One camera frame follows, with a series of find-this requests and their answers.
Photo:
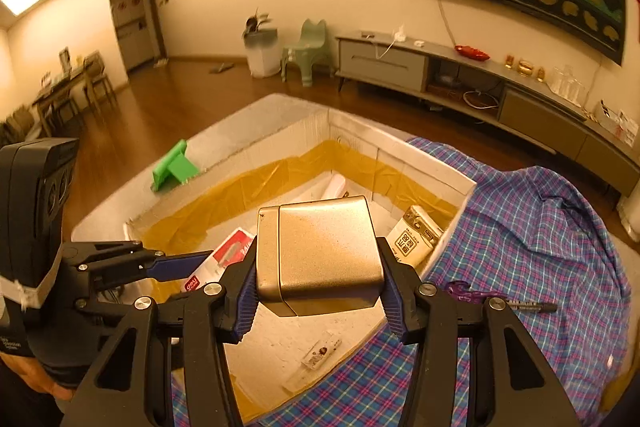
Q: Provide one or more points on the clear glass cups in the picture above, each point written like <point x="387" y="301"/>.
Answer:
<point x="567" y="84"/>

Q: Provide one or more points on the white bin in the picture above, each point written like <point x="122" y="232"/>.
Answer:
<point x="262" y="57"/>

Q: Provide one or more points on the grey low cabinet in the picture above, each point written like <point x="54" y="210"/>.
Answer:
<point x="380" y="62"/>

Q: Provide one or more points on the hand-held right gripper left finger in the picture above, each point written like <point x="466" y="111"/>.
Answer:
<point x="245" y="307"/>

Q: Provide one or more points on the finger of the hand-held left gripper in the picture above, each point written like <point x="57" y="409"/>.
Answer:
<point x="185" y="264"/>
<point x="105" y="309"/>

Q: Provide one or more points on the gold metal box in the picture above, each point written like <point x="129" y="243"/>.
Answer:
<point x="320" y="252"/>

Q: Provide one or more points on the white printed boxes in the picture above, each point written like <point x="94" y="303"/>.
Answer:
<point x="620" y="122"/>

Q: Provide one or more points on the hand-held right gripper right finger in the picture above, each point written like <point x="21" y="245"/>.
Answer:
<point x="392" y="307"/>

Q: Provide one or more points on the red white packet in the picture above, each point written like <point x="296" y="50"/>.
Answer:
<point x="235" y="247"/>

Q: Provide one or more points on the white cardboard box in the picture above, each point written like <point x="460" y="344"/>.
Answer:
<point x="430" y="167"/>

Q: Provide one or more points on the gold ornaments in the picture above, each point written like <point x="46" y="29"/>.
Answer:
<point x="525" y="68"/>

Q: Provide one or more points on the green plastic chair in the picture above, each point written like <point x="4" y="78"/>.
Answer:
<point x="312" y="34"/>

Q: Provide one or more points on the green plastic stool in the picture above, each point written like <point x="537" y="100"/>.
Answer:
<point x="172" y="167"/>

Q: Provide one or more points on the small clear packet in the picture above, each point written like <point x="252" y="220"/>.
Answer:
<point x="320" y="352"/>

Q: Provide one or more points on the beige wardrobe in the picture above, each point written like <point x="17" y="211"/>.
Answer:
<point x="135" y="32"/>

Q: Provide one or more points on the red tray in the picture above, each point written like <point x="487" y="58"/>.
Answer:
<point x="472" y="53"/>

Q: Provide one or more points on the wooden dining table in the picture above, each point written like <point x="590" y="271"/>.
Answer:
<point x="65" y="89"/>

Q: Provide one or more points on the grey flat floor object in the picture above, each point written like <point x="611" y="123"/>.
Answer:
<point x="222" y="68"/>

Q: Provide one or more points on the white tube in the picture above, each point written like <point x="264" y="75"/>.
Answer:
<point x="336" y="187"/>

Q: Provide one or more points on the blue pink plaid cloth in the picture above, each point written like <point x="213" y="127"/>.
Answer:
<point x="525" y="227"/>

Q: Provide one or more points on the person's left hand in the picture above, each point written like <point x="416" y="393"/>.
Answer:
<point x="40" y="377"/>

